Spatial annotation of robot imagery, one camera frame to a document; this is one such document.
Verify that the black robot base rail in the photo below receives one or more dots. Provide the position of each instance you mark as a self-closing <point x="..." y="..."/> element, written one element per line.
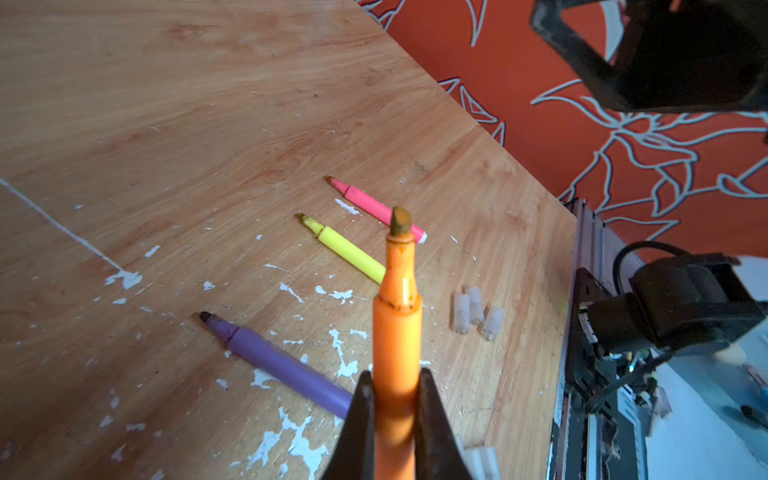
<point x="610" y="444"/>

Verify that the yellow highlighter pen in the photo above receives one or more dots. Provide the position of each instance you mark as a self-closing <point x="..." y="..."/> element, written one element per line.
<point x="344" y="248"/>

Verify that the pink highlighter pen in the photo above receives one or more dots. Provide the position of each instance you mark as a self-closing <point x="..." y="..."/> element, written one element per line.
<point x="362" y="200"/>

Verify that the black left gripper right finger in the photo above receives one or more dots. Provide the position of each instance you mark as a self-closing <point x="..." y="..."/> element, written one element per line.
<point x="436" y="452"/>

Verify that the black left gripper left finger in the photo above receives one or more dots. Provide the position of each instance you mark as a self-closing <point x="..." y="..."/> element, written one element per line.
<point x="354" y="455"/>

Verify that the orange highlighter pen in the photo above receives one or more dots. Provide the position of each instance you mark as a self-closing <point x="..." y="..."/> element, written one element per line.
<point x="397" y="334"/>

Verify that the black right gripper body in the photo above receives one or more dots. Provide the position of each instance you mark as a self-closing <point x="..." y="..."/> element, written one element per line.
<point x="673" y="57"/>

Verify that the purple highlighter pen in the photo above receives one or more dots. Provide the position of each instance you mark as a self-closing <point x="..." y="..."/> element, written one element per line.
<point x="263" y="355"/>

